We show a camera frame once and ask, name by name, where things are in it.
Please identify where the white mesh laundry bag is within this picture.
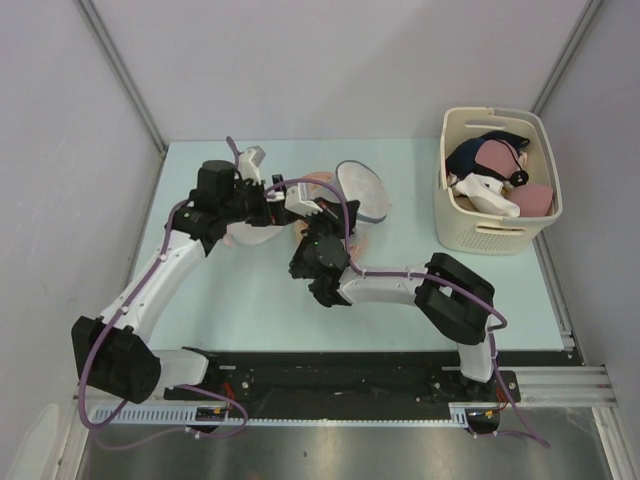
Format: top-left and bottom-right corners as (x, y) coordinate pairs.
(335, 160), (391, 224)

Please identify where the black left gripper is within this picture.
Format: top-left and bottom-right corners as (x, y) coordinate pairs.
(220, 178), (300, 228)

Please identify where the pink bra with black straps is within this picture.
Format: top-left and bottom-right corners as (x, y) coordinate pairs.
(472, 140), (554, 218)

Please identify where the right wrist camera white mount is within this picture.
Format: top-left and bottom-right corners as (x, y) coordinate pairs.
(284, 183), (323, 218)

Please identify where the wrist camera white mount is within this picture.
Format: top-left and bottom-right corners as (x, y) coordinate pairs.
(237, 146), (266, 184)
(284, 183), (323, 218)

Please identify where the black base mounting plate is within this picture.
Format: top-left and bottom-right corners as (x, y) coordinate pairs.
(164, 351), (521, 409)

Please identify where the cream perforated plastic basket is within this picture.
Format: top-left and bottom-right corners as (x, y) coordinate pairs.
(433, 107), (563, 255)

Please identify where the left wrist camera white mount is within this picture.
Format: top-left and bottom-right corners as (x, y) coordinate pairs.
(237, 146), (266, 184)

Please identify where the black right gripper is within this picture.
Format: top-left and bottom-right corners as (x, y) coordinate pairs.
(290, 197), (361, 273)

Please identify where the aluminium frame rail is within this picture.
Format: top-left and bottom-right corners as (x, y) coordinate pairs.
(512, 366), (617, 408)

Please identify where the pink round mesh laundry bag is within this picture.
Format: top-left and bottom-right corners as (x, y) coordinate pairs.
(223, 222), (283, 247)

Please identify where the white slotted cable duct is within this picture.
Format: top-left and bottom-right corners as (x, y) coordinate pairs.
(110, 401), (499, 427)

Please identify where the navy blue bra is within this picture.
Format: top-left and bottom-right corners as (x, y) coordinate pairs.
(445, 130), (530, 179)

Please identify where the white garment in basket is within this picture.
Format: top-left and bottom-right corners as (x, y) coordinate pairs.
(448, 173), (520, 218)

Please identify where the floral peach mesh laundry bag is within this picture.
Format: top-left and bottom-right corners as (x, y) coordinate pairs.
(292, 171), (371, 259)

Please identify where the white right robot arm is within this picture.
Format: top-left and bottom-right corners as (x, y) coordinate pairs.
(289, 197), (498, 401)

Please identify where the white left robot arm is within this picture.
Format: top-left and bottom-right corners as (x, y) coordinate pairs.
(71, 149), (275, 404)

